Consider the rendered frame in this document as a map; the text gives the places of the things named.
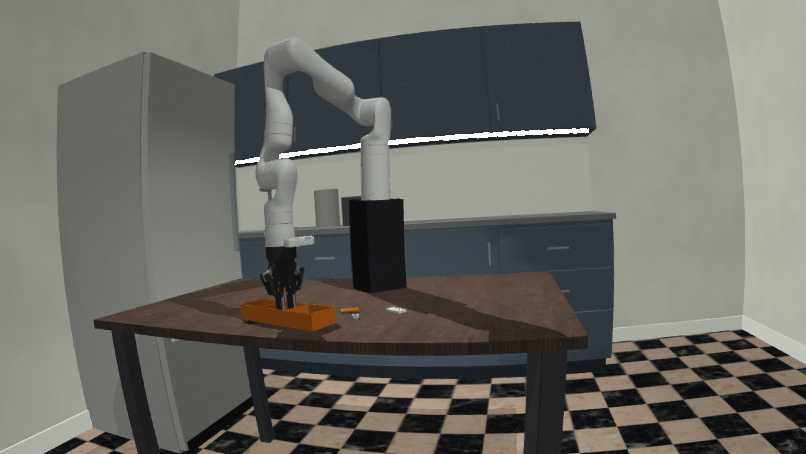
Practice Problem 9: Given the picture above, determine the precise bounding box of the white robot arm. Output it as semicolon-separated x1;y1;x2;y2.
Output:
256;38;391;247

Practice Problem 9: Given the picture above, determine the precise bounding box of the orange divided tray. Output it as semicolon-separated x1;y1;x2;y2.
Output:
240;299;336;331

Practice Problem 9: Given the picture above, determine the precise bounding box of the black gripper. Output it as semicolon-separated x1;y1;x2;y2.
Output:
260;246;304;310

